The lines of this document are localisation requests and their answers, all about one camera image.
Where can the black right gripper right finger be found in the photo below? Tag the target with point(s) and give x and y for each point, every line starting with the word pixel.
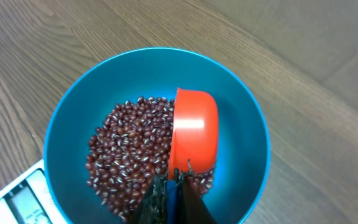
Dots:
pixel 190 207

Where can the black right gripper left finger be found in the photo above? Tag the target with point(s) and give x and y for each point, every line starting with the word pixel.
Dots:
pixel 152 209

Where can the red measuring scoop blue handle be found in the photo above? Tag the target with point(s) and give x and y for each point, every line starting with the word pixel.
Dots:
pixel 194 141

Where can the red beans in bowl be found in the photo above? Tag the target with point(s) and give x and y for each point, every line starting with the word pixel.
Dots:
pixel 131 147

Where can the blue plastic bowl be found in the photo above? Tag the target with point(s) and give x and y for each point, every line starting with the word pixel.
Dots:
pixel 243 160

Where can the white digital kitchen scale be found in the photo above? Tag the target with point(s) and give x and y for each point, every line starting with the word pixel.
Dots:
pixel 27 199

